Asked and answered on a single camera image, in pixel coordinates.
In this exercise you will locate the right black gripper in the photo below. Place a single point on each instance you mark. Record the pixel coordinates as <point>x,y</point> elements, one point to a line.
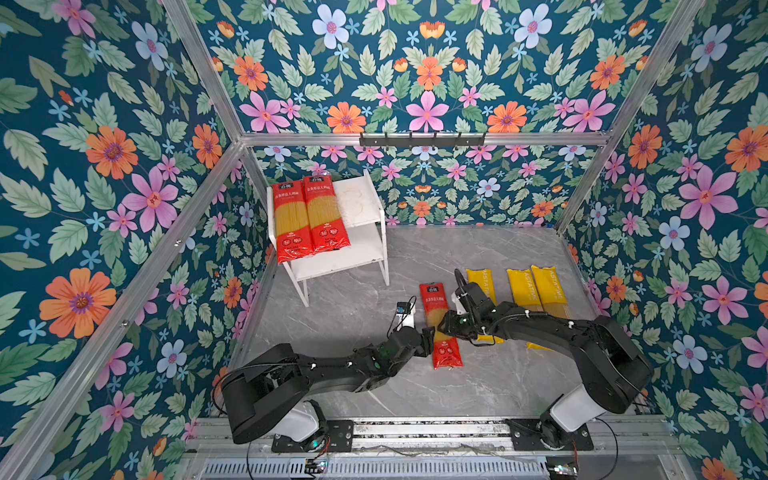
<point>449,324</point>

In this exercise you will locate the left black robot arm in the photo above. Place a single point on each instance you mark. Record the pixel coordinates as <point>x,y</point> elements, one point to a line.
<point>261,393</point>

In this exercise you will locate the black wall hook rail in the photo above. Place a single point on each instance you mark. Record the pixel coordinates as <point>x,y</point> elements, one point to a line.
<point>408,140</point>

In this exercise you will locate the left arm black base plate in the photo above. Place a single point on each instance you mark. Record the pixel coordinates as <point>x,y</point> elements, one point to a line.
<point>312,441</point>

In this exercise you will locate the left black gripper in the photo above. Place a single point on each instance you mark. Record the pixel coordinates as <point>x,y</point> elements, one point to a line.
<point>427,341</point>

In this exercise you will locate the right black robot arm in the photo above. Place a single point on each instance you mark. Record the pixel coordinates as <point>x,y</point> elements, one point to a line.
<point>613,370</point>

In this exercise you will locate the yellow pasta bag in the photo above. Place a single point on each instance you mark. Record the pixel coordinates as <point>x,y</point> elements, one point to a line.
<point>523,289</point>
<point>484,279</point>
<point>550,291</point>

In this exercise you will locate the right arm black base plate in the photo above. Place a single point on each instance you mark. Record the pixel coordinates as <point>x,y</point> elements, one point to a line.
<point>533,434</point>

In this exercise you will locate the aluminium front rail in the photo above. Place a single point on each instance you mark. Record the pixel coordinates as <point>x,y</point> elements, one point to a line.
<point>625,435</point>

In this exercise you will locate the white two-tier shelf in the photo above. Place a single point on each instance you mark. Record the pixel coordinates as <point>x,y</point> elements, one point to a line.
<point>363,215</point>

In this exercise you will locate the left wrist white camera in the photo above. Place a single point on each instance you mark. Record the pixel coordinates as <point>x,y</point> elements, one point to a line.
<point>404,315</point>

